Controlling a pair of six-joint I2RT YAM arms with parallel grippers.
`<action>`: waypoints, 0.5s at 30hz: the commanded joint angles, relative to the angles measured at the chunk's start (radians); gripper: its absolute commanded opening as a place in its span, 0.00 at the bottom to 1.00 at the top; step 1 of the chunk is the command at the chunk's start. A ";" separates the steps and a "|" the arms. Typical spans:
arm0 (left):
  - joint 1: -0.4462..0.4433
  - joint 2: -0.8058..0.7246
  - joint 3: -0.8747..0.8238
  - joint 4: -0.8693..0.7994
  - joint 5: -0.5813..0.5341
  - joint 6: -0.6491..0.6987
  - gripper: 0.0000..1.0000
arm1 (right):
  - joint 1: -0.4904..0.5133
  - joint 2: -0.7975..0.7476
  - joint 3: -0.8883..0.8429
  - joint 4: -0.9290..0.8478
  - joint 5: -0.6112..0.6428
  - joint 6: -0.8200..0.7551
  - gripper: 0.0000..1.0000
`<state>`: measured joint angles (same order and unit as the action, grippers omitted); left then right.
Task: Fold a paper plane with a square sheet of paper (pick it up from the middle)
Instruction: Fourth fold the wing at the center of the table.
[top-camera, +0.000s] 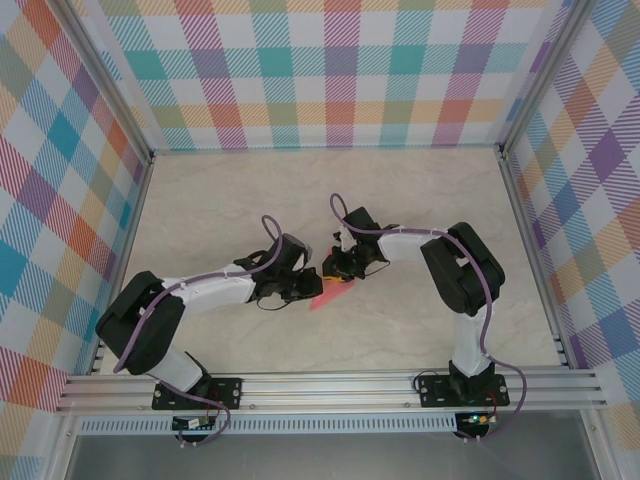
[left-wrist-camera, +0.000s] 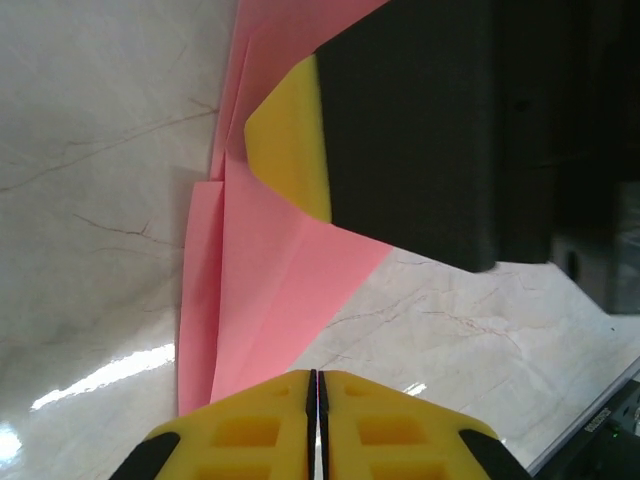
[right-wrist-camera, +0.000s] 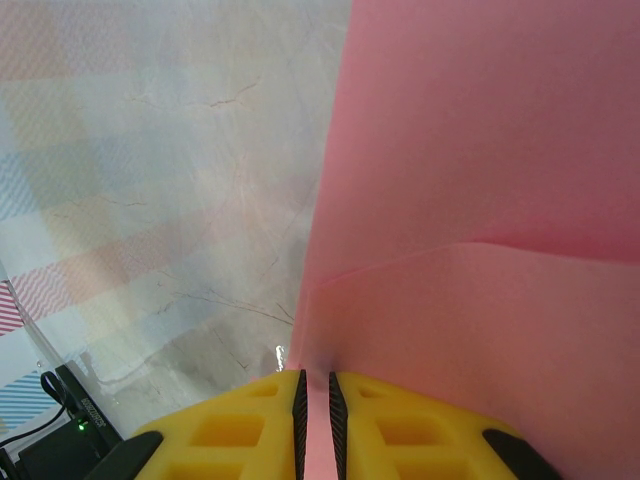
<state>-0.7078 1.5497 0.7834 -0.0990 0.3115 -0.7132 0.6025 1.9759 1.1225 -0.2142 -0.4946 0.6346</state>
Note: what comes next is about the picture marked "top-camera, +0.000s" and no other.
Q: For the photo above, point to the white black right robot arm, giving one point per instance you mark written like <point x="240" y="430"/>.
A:
<point x="405" y="250"/>

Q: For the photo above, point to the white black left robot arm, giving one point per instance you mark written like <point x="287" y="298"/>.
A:
<point x="215" y="295"/>

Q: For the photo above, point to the white plastic clip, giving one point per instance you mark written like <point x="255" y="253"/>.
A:
<point x="345" y="240"/>

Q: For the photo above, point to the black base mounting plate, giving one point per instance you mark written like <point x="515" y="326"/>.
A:
<point x="430" y="395"/>
<point x="227" y="392"/>

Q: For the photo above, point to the grey metal panel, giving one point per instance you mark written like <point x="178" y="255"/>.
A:
<point x="325" y="457"/>

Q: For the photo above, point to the small circuit board with LEDs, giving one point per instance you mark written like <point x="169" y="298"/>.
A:
<point x="477" y="419"/>

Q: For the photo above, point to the aluminium mounting rail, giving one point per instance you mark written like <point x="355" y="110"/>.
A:
<point x="325" y="390"/>

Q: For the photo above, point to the aluminium frame side rail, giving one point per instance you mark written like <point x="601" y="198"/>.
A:
<point x="531" y="250"/>
<point x="125" y="250"/>

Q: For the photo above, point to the aluminium frame post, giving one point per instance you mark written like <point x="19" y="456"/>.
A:
<point x="544" y="75"/>
<point x="112" y="80"/>

